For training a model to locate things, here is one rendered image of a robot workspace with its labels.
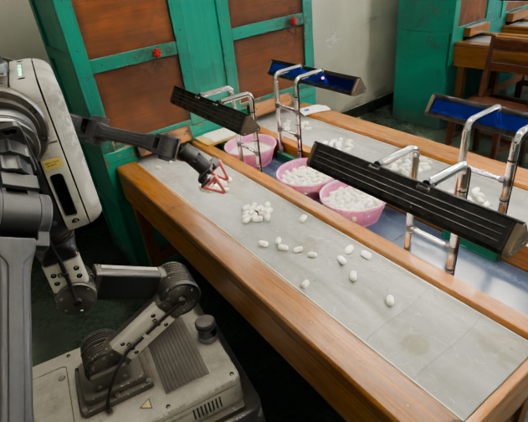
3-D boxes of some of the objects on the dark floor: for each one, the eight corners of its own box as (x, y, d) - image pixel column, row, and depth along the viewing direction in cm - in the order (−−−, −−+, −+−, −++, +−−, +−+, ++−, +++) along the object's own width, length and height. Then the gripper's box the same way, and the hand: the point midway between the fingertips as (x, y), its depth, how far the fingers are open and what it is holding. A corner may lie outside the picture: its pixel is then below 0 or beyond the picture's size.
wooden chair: (438, 164, 343) (453, 44, 296) (473, 148, 361) (492, 33, 313) (489, 184, 310) (515, 53, 263) (525, 165, 328) (555, 38, 280)
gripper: (196, 160, 143) (230, 190, 148) (202, 143, 155) (234, 171, 160) (182, 173, 145) (217, 202, 151) (191, 155, 157) (222, 182, 163)
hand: (224, 184), depth 155 cm, fingers open, 9 cm apart
